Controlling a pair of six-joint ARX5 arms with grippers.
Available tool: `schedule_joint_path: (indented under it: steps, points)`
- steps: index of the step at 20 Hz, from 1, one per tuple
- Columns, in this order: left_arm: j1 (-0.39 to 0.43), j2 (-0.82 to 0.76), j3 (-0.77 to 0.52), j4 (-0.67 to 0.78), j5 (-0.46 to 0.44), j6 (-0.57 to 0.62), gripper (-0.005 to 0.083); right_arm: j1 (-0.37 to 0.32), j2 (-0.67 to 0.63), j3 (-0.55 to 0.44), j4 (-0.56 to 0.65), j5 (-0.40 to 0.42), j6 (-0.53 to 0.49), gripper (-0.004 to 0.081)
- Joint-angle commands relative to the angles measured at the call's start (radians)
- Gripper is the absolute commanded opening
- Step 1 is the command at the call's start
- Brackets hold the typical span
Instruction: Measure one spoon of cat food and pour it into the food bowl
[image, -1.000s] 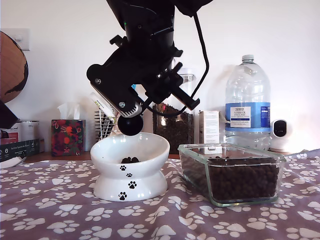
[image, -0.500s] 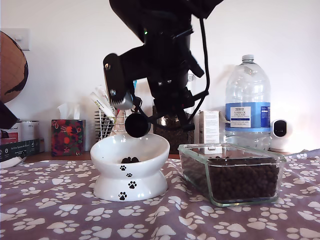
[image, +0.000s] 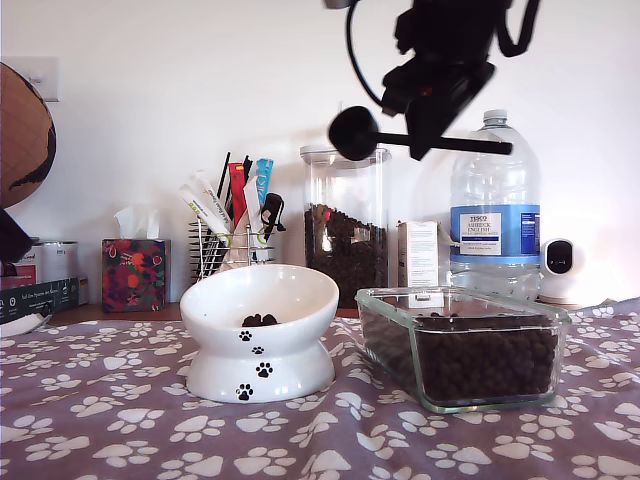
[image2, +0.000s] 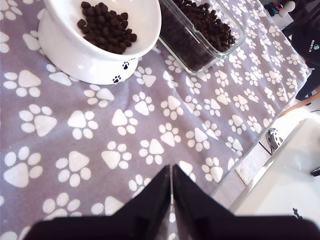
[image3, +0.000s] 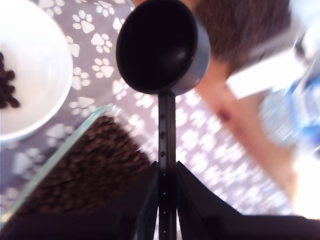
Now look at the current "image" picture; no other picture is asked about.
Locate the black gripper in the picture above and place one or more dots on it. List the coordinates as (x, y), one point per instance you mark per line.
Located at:
(450, 35)

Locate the black plastic measuring scoop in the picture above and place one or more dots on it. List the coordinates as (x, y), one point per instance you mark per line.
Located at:
(352, 132)

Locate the white paw-print ceramic cat bowl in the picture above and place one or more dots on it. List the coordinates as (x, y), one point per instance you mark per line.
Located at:
(280, 295)

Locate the brown cat kibble heap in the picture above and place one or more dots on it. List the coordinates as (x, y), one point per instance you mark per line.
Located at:
(480, 365)

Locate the large blue-label water bottle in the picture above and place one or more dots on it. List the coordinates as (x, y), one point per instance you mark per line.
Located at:
(495, 190)

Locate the clear storage jar white lid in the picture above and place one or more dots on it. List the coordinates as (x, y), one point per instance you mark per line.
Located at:
(345, 185)

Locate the white printed cardboard box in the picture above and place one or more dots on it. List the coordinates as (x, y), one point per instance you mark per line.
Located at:
(422, 250)

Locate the dark brown stored kibble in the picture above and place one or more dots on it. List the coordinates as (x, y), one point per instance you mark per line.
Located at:
(350, 270)

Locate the blue sachet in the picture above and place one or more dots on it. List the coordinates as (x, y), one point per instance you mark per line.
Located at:
(265, 180)

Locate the plain white sachet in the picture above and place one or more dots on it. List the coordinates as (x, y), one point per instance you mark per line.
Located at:
(252, 205)

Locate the red sachet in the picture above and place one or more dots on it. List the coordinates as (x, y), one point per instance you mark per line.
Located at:
(237, 195)

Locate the black stirrer stick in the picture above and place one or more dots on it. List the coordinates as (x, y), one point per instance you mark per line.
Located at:
(223, 175)

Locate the white green-print sachet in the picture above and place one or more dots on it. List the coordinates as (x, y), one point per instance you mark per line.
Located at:
(212, 197)
(202, 210)

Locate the clear glass rectangular dish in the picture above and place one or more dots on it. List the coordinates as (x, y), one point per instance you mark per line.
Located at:
(390, 350)

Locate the floral tissue box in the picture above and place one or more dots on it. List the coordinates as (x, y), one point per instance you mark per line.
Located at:
(135, 275)

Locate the white tin can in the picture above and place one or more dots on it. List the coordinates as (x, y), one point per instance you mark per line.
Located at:
(60, 260)

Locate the round brown globe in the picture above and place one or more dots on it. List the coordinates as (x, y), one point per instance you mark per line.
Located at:
(25, 140)

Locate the white tin red label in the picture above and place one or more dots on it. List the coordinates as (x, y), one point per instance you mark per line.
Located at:
(29, 272)

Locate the dark printed carton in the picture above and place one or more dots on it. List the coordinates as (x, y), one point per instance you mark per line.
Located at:
(35, 300)

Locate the purple paw-print tablecloth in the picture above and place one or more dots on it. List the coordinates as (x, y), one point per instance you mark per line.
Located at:
(100, 425)

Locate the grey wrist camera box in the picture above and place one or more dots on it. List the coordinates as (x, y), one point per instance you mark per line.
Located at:
(340, 3)

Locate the small white round camera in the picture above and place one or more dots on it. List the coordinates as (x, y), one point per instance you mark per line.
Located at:
(560, 280)

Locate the white wall switch plate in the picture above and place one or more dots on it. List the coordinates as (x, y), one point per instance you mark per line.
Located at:
(47, 75)

